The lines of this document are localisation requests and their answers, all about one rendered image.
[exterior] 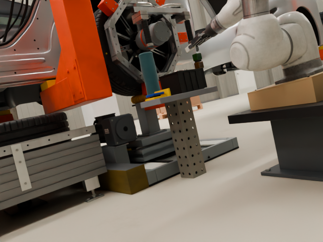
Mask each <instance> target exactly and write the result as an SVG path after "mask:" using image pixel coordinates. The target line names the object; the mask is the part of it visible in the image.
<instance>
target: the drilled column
mask: <svg viewBox="0 0 323 242"><path fill-rule="evenodd" d="M187 102H188V103H187ZM165 108H166V113H167V117H168V121H169V125H170V130H171V134H172V139H173V143H174V148H175V153H176V157H177V162H178V166H179V170H180V174H181V178H193V179H194V178H196V177H198V176H200V175H202V174H204V173H206V168H205V164H204V159H203V155H202V150H201V146H200V141H199V136H198V131H197V127H196V123H195V118H194V114H193V109H192V105H191V100H190V98H185V99H181V100H176V101H172V102H168V103H165ZM188 110H189V111H190V112H189V111H188ZM191 119H192V120H191ZM192 127H193V128H192ZM174 131H175V132H174ZM194 135H195V136H194ZM196 144H197V145H196ZM198 152H199V153H198Z"/></svg>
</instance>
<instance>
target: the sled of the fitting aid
mask: <svg viewBox="0 0 323 242"><path fill-rule="evenodd" d="M127 151H128V156H129V160H130V161H133V162H145V161H150V160H152V159H154V158H156V157H159V156H162V155H165V154H167V153H170V152H173V151H175V148H174V143H173V139H172V137H171V138H168V139H165V140H162V141H159V142H156V143H153V144H150V145H147V146H144V147H127Z"/></svg>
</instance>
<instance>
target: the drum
mask: <svg viewBox="0 0 323 242"><path fill-rule="evenodd" d="M149 31H150V35H151V39H152V42H153V45H154V46H153V47H150V48H147V47H146V41H145V37H144V32H143V29H142V30H140V31H139V32H138V34H137V36H136V44H137V46H138V47H139V48H140V49H141V50H146V51H149V50H151V49H154V48H156V47H158V46H160V45H162V44H163V43H164V42H166V41H168V39H169V38H170V31H169V28H168V26H167V25H166V24H165V23H164V22H161V21H159V22H156V23H152V24H150V25H149Z"/></svg>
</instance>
